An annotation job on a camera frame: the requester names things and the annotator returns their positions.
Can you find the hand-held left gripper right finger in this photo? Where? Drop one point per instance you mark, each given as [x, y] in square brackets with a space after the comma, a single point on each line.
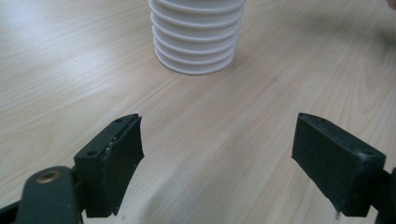
[336, 168]

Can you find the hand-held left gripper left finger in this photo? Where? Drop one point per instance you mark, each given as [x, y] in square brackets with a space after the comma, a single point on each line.
[109, 168]

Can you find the stack of white paper cups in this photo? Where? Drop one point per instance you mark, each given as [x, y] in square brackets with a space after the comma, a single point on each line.
[194, 37]

